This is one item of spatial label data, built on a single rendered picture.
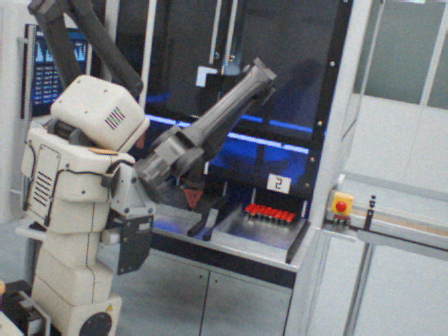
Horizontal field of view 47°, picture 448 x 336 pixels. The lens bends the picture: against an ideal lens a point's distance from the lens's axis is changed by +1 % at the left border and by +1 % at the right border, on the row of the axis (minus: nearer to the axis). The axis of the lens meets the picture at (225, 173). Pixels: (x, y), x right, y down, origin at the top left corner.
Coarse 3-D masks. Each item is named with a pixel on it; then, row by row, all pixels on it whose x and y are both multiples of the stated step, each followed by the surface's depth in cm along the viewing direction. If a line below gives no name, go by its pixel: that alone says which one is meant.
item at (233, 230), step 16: (240, 208) 204; (224, 224) 186; (240, 224) 191; (256, 224) 194; (304, 224) 198; (224, 240) 173; (240, 240) 171; (256, 240) 179; (272, 240) 181; (288, 240) 184; (272, 256) 169
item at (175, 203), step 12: (168, 192) 214; (180, 192) 217; (228, 192) 216; (156, 204) 191; (168, 204) 200; (180, 204) 202; (204, 204) 207; (216, 204) 202; (180, 216) 189; (192, 216) 187; (204, 216) 190
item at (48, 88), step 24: (0, 0) 160; (24, 0) 164; (0, 24) 162; (24, 24) 165; (72, 24) 191; (0, 48) 163; (24, 48) 167; (0, 72) 166; (24, 72) 169; (48, 72) 182; (0, 96) 167; (24, 96) 172; (48, 96) 185; (0, 120) 169; (48, 120) 189; (0, 144) 171; (0, 168) 173; (0, 192) 176; (0, 216) 178
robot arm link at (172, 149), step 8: (176, 136) 131; (160, 144) 126; (168, 144) 127; (176, 144) 128; (184, 144) 130; (160, 152) 125; (168, 152) 126; (176, 152) 127; (184, 152) 128; (168, 160) 125; (176, 160) 127
